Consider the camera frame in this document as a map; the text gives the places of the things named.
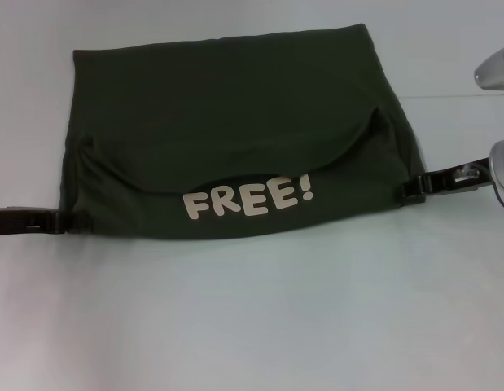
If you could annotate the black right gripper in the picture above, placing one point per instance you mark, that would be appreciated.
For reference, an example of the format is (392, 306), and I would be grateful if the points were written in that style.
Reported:
(463, 177)

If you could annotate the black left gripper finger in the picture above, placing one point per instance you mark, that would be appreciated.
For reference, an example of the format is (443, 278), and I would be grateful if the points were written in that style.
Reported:
(31, 220)

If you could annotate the dark green shirt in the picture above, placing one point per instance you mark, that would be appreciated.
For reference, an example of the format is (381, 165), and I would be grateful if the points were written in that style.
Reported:
(235, 122)

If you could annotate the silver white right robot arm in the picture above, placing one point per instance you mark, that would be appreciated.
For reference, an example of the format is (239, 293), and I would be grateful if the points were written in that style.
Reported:
(503, 167)

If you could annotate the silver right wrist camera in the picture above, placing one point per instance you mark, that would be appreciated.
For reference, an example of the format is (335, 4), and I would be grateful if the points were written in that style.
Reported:
(496, 65)

